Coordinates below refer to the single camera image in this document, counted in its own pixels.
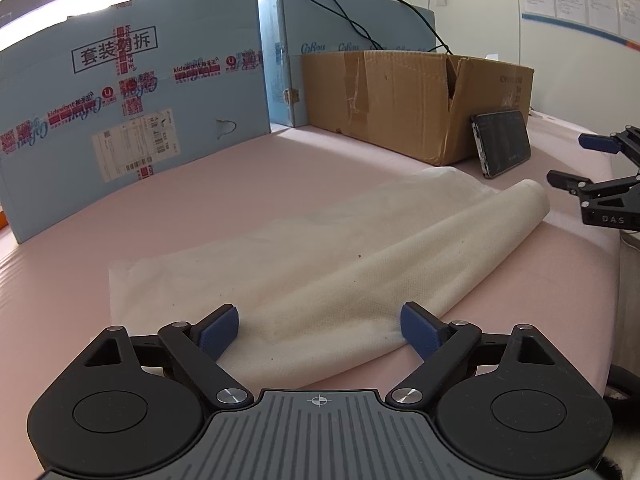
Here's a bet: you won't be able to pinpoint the white fabric shopping bag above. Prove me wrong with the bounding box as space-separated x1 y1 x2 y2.
110 168 550 391

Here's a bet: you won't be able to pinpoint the black smartphone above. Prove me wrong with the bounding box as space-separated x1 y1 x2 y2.
471 110 532 180

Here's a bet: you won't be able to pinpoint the open brown cardboard box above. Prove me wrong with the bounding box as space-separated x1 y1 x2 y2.
302 50 535 166

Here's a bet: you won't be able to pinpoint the light blue foam board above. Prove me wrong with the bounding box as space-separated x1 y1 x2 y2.
1 0 270 242

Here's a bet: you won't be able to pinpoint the black cable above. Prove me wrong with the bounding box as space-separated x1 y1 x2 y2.
252 0 454 54

